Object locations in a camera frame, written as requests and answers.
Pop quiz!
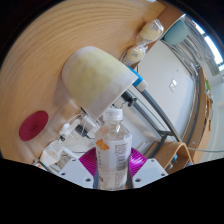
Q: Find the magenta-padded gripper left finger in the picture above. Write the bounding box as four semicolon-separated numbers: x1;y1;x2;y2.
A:
57;147;101;190

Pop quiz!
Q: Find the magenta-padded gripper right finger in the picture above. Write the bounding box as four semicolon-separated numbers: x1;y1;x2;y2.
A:
126;147;170;190

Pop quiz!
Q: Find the clear plastic water bottle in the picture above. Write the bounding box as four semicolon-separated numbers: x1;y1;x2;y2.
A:
94;108;133;192

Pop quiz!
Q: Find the white paper bag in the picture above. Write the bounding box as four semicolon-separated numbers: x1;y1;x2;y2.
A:
39;139;68;169

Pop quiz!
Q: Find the black charger block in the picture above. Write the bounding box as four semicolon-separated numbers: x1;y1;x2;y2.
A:
74;123;90;138

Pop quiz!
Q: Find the flat round red coaster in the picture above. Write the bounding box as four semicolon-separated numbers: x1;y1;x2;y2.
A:
18;110;50;142

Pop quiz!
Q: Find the black handheld device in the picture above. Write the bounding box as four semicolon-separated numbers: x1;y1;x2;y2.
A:
120;90;138;108

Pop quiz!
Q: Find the wooden loft bed board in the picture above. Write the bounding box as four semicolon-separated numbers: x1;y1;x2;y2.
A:
186;66;214;164

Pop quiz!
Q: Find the blue tube with white cap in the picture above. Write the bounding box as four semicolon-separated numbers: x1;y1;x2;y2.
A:
128;66;149;93

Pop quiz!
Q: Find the cream white cup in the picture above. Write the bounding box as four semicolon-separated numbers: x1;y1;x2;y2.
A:
60;45;139;122

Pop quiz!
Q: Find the white metal bed headboard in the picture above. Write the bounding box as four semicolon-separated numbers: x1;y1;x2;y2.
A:
183;19;222;68

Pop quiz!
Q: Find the grey metal frame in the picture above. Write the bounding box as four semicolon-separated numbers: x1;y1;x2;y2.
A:
136;66;203;159

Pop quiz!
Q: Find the white wall switch plate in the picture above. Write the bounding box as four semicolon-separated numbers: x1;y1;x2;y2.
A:
168;78;178;93

